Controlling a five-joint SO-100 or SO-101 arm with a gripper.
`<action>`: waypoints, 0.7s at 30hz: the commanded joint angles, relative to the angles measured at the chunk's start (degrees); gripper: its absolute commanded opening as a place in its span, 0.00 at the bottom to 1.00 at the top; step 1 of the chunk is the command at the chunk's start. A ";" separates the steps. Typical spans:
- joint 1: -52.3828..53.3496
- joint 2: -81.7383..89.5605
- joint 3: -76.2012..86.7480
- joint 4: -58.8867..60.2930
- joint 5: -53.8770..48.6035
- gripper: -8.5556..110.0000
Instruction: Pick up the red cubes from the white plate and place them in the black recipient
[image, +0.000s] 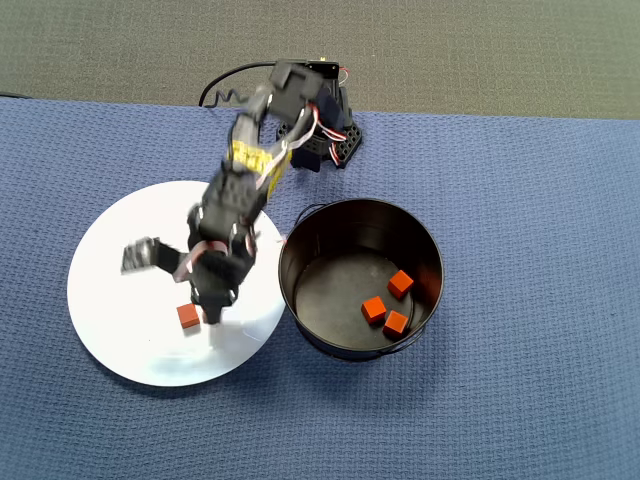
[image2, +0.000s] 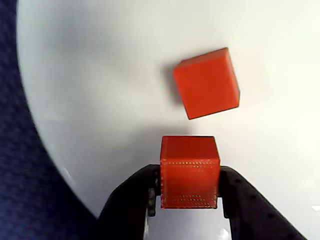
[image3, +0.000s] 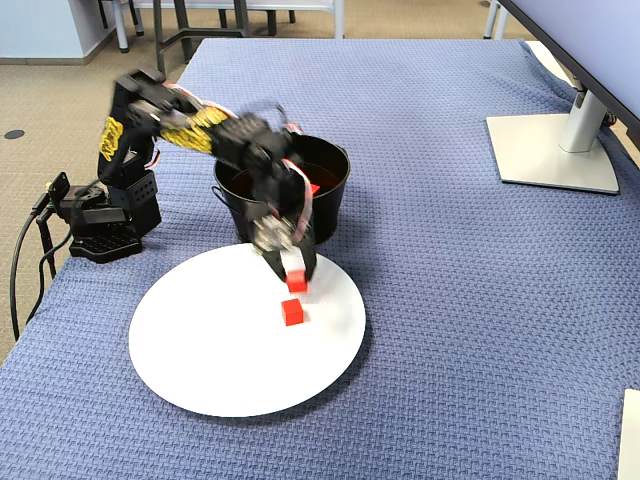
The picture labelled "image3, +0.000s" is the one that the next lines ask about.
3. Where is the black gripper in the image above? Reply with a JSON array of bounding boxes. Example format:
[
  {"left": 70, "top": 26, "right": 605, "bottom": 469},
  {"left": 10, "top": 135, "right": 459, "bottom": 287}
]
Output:
[{"left": 248, "top": 158, "right": 320, "bottom": 284}]

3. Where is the white round plate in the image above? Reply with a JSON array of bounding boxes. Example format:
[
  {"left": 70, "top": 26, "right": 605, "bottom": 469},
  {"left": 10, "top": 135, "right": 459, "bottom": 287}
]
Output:
[{"left": 128, "top": 243, "right": 367, "bottom": 419}]

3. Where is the black metal bucket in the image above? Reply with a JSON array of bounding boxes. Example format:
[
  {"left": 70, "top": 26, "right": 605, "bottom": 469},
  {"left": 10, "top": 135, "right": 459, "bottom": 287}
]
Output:
[{"left": 210, "top": 133, "right": 352, "bottom": 247}]

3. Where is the blue woven table cloth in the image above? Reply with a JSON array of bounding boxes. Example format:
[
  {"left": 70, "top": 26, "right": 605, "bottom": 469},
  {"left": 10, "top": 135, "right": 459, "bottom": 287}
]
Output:
[{"left": 0, "top": 37, "right": 640, "bottom": 480}]

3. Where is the silver monitor stand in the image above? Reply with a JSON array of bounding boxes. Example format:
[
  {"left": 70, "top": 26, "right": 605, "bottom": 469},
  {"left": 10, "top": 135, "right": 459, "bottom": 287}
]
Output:
[{"left": 485, "top": 74, "right": 621, "bottom": 195}]

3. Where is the computer monitor screen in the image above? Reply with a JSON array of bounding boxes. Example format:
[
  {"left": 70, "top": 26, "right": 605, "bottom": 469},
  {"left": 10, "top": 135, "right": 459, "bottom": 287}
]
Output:
[{"left": 499, "top": 0, "right": 640, "bottom": 135}]

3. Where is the white flat board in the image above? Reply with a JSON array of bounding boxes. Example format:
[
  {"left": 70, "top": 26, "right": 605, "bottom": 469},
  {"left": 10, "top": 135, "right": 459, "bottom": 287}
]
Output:
[{"left": 616, "top": 388, "right": 640, "bottom": 480}]

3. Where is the red white flat ribbon wire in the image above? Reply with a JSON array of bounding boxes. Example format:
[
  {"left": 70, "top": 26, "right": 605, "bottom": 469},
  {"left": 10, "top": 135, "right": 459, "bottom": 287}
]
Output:
[{"left": 279, "top": 155, "right": 315, "bottom": 247}]

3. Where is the dark grey metal leg frame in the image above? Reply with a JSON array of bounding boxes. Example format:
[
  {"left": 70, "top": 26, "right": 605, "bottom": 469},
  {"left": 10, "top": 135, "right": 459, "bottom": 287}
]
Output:
[{"left": 152, "top": 0, "right": 251, "bottom": 74}]

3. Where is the black cable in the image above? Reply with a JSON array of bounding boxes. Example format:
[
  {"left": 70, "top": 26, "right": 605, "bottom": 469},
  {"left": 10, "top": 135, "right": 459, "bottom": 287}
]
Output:
[
  {"left": 8, "top": 197, "right": 54, "bottom": 342},
  {"left": 25, "top": 212, "right": 71, "bottom": 326}
]

